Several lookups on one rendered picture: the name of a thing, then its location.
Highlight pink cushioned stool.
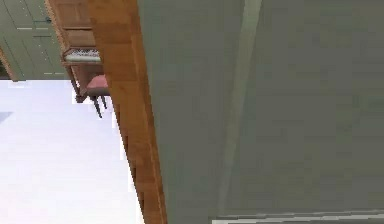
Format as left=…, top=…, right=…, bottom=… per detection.
left=85, top=74, right=110, bottom=119

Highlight green panelled room door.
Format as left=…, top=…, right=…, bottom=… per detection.
left=0, top=0, right=69, bottom=82

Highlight brown wooden piano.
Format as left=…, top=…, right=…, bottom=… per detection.
left=44, top=0, right=105, bottom=104

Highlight black door handle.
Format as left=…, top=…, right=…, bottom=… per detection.
left=33, top=16, right=53, bottom=25

